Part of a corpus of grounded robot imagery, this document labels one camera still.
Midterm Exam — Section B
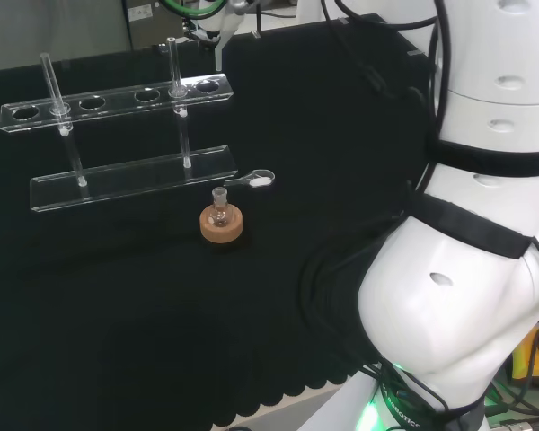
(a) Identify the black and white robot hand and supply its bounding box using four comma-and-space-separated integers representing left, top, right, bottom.
182, 8, 228, 45

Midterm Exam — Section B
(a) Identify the translucent plastic funnel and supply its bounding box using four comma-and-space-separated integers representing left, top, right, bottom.
213, 11, 243, 74

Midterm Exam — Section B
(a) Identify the glass weighing funnel, white powder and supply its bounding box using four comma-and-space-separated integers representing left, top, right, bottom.
224, 168, 277, 189

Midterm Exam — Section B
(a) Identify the clear acrylic funnel stand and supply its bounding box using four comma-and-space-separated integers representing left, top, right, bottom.
0, 38, 238, 214

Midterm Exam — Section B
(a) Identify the grey metal cabinet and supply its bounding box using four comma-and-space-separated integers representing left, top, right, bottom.
120, 0, 199, 51

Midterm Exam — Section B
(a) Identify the small round-bottom glass flask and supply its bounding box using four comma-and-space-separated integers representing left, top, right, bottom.
208, 187, 233, 228

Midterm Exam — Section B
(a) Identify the black cloth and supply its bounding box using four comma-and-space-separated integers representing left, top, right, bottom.
0, 13, 437, 430

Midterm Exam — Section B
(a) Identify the green cable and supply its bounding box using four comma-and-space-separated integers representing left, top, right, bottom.
160, 0, 229, 20

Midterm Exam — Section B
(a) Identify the cork ring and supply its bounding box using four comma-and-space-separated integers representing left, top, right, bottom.
199, 204, 245, 246

